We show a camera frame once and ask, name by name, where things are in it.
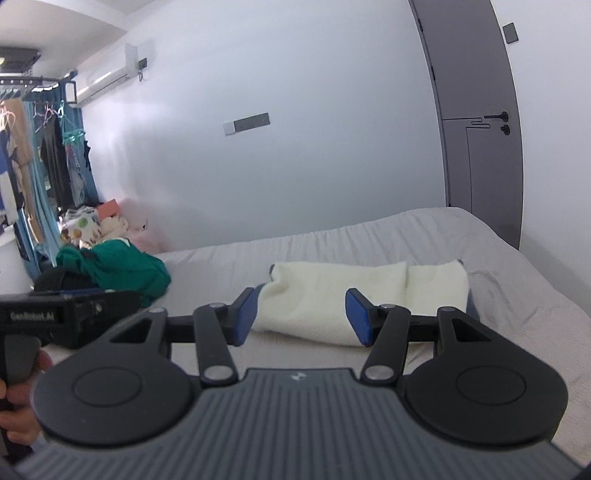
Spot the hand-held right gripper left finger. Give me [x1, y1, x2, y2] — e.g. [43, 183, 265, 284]
[110, 286, 257, 387]

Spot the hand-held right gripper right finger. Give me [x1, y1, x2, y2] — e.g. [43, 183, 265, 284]
[345, 287, 493, 385]

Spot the cream blue striped sweater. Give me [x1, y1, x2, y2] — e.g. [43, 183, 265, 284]
[252, 260, 482, 348]

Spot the row of hanging clothes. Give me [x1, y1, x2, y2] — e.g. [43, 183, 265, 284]
[0, 99, 99, 217]

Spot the black clothes rack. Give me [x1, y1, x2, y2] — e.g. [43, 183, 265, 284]
[0, 68, 78, 103]

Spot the person's left hand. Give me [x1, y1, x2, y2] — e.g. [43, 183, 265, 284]
[0, 348, 54, 464]

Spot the black garment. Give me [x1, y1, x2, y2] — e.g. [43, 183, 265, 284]
[29, 267, 100, 296]

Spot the green garment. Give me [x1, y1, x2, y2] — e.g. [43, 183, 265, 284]
[55, 239, 172, 309]

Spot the polka dot cloth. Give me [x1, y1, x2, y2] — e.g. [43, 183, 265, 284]
[59, 207, 103, 246]

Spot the beige plush toy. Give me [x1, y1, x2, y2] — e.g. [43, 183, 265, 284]
[98, 213, 131, 241]

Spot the light blue curtain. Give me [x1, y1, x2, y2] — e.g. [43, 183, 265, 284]
[22, 99, 62, 268]

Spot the white air conditioner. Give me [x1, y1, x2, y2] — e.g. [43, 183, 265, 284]
[75, 40, 158, 106]

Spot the grey door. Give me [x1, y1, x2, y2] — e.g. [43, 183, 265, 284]
[409, 0, 525, 251]

